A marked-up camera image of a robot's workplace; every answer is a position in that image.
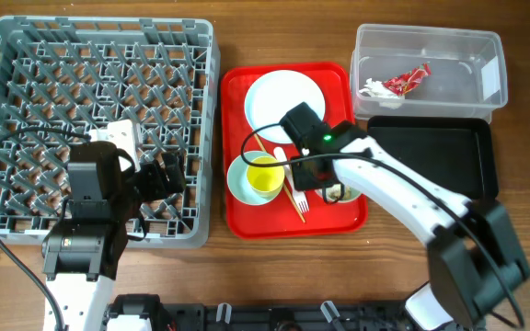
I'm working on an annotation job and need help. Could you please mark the light green bowl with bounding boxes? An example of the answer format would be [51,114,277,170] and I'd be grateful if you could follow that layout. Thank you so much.
[316,184,361,204]

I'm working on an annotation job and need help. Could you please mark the yellow plastic cup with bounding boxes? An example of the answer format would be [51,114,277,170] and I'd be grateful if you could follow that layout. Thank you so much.
[247,155,285,199]

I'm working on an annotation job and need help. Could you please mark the red snack wrapper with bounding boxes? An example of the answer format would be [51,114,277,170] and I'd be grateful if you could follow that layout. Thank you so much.
[382,63,432,97]

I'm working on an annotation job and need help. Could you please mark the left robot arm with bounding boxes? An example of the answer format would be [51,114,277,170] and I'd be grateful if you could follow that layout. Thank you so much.
[42,142,186,330]

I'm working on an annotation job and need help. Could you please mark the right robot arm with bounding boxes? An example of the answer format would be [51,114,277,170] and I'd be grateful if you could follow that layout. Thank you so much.
[283,121,530,330]

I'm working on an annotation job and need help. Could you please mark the black food waste tray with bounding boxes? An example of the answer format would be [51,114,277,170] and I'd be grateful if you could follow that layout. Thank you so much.
[367,116,499,200]

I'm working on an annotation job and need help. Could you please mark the grey dishwasher rack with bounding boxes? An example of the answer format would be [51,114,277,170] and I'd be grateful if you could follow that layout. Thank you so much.
[0,16,220,248]

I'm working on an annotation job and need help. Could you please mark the white plastic fork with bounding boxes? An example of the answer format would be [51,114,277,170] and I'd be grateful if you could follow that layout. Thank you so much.
[273,147,309,214]

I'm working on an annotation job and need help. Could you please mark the wooden chopstick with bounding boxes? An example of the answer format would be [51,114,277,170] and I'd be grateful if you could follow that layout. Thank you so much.
[254,133,306,223]

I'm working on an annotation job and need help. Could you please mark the rice and peanut leftovers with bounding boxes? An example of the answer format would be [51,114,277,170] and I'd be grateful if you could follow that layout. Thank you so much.
[326,184,353,200]

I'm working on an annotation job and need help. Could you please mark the red plastic tray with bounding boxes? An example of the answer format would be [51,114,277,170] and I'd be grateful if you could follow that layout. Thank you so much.
[221,62,367,239]

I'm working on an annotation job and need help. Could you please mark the small light blue saucer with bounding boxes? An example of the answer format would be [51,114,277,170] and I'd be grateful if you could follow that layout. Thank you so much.
[226,156,275,206]

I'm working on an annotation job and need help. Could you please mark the large light blue plate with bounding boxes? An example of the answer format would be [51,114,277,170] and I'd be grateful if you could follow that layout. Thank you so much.
[244,70,326,144]

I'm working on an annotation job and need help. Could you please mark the crumpled white tissue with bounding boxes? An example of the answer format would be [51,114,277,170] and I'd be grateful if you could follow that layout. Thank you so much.
[359,78,404,109]

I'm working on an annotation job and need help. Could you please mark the clear plastic bin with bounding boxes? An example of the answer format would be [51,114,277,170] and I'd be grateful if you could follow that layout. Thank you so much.
[350,23,508,122]

